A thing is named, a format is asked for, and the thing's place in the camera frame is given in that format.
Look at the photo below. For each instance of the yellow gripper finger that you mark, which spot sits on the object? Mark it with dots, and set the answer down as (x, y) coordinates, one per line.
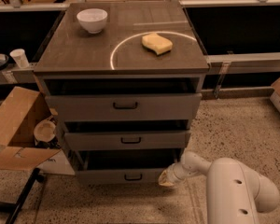
(166, 178)

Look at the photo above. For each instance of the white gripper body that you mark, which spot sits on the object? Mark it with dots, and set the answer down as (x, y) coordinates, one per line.
(176, 174)

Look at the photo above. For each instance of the grey bottom drawer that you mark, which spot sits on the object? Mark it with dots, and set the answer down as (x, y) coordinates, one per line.
(125, 166)

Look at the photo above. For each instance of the grey drawer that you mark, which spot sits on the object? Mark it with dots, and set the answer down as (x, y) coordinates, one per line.
(125, 166)
(127, 140)
(124, 107)

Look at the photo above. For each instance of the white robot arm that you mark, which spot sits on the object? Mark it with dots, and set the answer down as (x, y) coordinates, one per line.
(235, 193)

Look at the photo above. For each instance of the grey middle drawer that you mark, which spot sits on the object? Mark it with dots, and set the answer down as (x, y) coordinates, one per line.
(127, 140)

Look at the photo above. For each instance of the grey top drawer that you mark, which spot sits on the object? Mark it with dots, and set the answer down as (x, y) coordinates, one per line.
(124, 107)

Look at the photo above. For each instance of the grey drawer cabinet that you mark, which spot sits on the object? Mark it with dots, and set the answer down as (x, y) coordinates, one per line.
(114, 62)

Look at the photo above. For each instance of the yellow sponge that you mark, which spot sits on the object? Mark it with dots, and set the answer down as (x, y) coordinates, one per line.
(157, 43)

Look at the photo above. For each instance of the open cardboard box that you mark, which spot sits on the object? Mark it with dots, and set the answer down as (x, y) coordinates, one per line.
(20, 112)

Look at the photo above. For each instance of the black metal stand leg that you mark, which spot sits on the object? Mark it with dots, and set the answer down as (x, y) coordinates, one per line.
(13, 209)

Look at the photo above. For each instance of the white ceramic bowl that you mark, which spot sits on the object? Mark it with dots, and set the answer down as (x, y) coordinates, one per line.
(93, 20)

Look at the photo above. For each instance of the white paper cup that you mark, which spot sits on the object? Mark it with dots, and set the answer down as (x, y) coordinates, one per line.
(19, 56)

